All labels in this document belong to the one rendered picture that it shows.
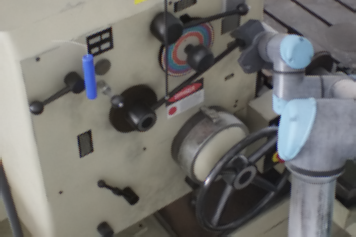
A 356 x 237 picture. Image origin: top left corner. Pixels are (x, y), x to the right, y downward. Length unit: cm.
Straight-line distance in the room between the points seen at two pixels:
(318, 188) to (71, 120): 70
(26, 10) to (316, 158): 76
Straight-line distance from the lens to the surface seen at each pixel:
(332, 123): 133
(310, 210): 142
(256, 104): 224
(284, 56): 170
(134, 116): 186
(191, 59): 185
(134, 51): 181
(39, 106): 168
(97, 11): 171
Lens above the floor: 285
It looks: 43 degrees down
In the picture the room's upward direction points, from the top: straight up
